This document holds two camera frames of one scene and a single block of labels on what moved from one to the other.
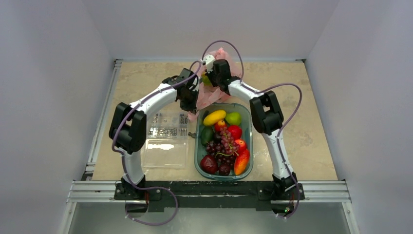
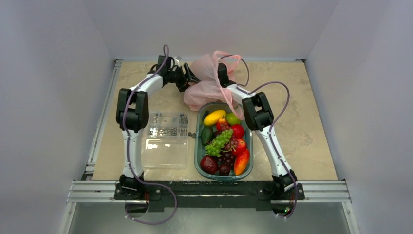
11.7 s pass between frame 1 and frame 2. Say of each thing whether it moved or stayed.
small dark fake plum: stayed
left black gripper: moved
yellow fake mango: stayed
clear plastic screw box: stayed
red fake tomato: stayed
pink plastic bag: moved
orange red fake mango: stayed
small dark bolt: stayed
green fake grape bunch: moved
